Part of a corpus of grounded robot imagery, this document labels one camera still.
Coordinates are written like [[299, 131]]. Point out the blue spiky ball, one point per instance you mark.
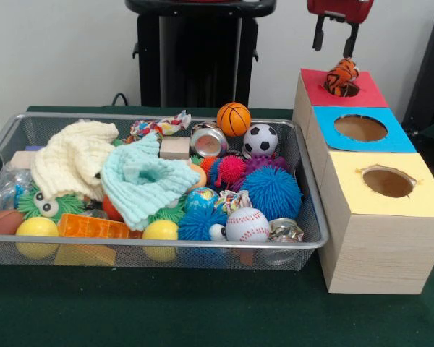
[[271, 191]]

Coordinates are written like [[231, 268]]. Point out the orange plastic toy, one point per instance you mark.
[[94, 227]]

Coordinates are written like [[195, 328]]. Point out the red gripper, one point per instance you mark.
[[340, 7]]

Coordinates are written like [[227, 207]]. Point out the shallow metal mesh bin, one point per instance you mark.
[[311, 217]]

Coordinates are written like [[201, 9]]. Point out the cream cloth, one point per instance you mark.
[[72, 155]]

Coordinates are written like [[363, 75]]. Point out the blue fuzzy ball with eyes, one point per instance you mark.
[[202, 224]]

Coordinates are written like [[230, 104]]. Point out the orange striped tiger plush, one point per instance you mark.
[[341, 76]]

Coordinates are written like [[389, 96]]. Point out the small orange basketball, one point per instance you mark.
[[234, 119]]

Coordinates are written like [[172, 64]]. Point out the white baseball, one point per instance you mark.
[[247, 224]]

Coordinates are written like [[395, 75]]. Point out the green fuzzy ball with eyes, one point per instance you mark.
[[43, 206]]

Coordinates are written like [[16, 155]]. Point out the wooden box with three holes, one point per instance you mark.
[[383, 253]]

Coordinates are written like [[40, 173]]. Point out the mint green cloth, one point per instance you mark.
[[148, 180]]

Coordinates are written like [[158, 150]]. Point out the yellow ball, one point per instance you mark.
[[36, 227]]

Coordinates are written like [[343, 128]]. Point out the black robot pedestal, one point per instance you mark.
[[188, 54]]

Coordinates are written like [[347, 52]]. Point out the small soccer ball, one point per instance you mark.
[[260, 140]]

